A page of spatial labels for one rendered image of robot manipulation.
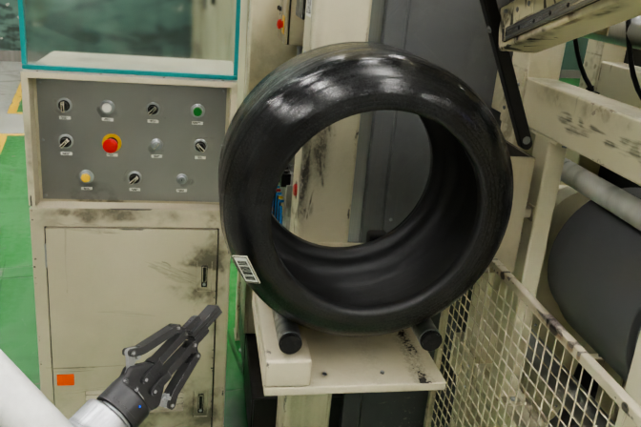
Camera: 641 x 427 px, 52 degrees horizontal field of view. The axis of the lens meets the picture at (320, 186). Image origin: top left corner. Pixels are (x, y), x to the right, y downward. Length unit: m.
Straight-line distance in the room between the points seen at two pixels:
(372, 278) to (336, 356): 0.20
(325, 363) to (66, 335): 0.94
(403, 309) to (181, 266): 0.87
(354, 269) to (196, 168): 0.62
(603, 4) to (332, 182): 0.71
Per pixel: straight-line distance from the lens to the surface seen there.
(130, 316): 2.05
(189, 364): 1.13
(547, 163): 1.66
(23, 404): 0.85
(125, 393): 1.06
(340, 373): 1.39
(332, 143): 1.52
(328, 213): 1.57
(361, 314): 1.26
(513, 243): 1.68
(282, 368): 1.31
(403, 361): 1.45
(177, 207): 1.92
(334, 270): 1.50
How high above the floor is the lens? 1.58
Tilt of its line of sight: 18 degrees down
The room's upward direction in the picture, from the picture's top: 5 degrees clockwise
